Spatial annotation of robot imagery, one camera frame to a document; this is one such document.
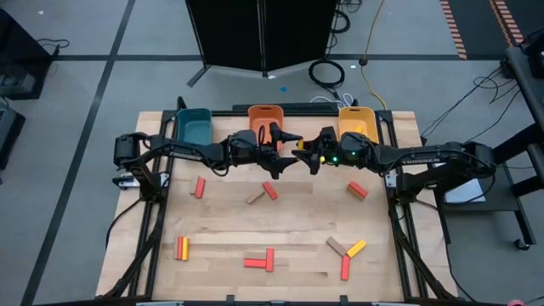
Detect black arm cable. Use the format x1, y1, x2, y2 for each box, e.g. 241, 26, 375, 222
105, 195, 148, 252

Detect black mat with striped edges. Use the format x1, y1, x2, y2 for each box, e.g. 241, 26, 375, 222
439, 0, 526, 60

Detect black cable with plug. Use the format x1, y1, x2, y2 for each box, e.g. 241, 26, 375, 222
36, 37, 71, 59

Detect black rolling desk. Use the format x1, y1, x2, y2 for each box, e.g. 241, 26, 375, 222
0, 8, 54, 101

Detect dark box on floor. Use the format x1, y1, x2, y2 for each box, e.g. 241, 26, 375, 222
0, 105, 26, 171

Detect yellow floor cable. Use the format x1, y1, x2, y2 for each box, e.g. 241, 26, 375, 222
359, 0, 388, 111

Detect yellow plastic bin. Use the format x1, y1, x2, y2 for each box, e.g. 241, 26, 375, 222
337, 105, 381, 145

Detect black folding partition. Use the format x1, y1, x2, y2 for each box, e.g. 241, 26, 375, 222
185, 0, 340, 88

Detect looped black cable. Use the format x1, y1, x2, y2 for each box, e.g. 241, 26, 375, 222
329, 0, 363, 35

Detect teal plastic bin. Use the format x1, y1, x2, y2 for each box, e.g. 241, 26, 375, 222
173, 107, 214, 148

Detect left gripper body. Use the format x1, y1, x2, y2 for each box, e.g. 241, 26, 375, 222
257, 122, 284, 180

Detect coiled black cable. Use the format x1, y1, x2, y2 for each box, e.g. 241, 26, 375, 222
307, 58, 346, 90

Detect black power strip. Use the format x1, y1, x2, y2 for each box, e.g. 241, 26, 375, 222
232, 102, 341, 114

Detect white cable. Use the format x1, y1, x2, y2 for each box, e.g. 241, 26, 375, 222
309, 92, 354, 108

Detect black side table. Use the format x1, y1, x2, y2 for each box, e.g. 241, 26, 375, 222
504, 27, 544, 144

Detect orange plastic bin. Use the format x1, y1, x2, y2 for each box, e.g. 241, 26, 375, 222
246, 105, 286, 152

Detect black equipment cart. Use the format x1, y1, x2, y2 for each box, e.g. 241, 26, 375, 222
433, 122, 544, 252

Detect grey sheet on cart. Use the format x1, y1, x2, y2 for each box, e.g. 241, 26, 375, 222
444, 178, 487, 205

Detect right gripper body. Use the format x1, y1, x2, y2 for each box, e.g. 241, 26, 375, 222
309, 126, 341, 176

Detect black floor cables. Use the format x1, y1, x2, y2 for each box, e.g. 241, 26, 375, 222
419, 65, 524, 155

